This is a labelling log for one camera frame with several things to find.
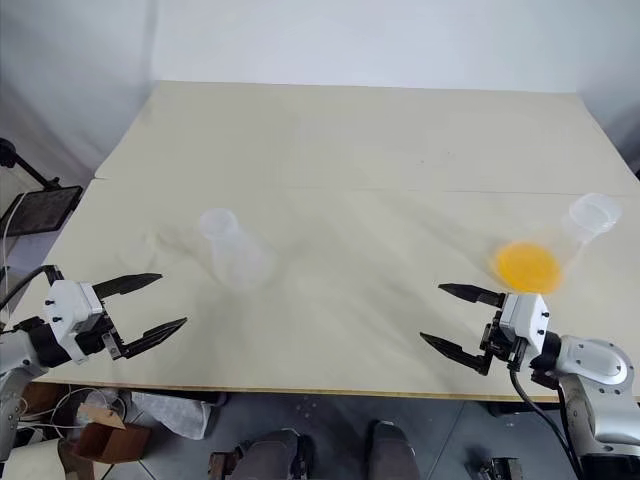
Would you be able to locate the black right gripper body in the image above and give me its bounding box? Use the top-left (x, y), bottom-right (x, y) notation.
top-left (479, 308), bottom-right (532, 372)

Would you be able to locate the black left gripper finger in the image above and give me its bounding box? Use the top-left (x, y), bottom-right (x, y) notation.
top-left (105, 316), bottom-right (189, 362)
top-left (92, 272), bottom-right (164, 301)

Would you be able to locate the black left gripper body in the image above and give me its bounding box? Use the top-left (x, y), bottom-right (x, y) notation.
top-left (73, 311), bottom-right (125, 360)

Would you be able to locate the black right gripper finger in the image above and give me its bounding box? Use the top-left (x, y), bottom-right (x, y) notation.
top-left (437, 282), bottom-right (507, 308)
top-left (419, 331), bottom-right (495, 377)

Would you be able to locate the orange liquid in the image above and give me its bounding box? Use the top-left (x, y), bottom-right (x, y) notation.
top-left (493, 241), bottom-right (565, 295)

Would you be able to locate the brown cardboard box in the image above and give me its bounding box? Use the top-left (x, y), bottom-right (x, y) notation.
top-left (57, 403), bottom-right (152, 480)

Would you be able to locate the dark rounded shape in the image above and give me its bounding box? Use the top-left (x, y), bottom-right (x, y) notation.
top-left (232, 428), bottom-right (314, 480)
top-left (368, 419), bottom-right (422, 480)

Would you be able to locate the small clear plastic flask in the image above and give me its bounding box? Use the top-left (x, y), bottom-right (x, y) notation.
top-left (198, 207), bottom-right (279, 289)

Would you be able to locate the large clear plastic flask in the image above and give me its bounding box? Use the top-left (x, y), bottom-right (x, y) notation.
top-left (491, 192), bottom-right (624, 296)

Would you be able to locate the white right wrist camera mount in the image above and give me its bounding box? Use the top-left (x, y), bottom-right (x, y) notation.
top-left (499, 293), bottom-right (552, 354)

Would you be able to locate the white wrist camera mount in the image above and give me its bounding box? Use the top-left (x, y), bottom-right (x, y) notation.
top-left (499, 293), bottom-right (552, 354)
top-left (43, 279), bottom-right (109, 363)

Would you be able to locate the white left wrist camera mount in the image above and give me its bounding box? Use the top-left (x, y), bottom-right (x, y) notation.
top-left (43, 279), bottom-right (109, 363)

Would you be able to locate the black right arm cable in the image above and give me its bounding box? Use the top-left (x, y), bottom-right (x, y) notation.
top-left (507, 363), bottom-right (585, 480)

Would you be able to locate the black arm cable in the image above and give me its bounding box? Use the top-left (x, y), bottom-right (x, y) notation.
top-left (507, 363), bottom-right (585, 480)
top-left (0, 264), bottom-right (65, 308)

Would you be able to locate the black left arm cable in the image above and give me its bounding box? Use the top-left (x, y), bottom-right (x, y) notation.
top-left (0, 264), bottom-right (65, 308)

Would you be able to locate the white cable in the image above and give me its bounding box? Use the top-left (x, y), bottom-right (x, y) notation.
top-left (0, 192), bottom-right (32, 321)

